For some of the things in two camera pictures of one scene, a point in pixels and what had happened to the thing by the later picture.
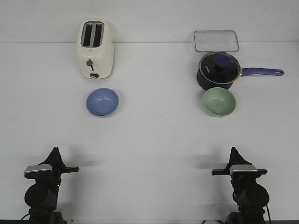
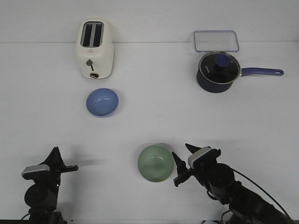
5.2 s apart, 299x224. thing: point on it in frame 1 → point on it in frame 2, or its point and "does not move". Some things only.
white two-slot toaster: [96, 48] does not move
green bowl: [219, 101] → [155, 163]
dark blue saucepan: [221, 69] does not move
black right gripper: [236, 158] → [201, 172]
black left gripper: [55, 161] does not move
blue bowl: [102, 102] does not move
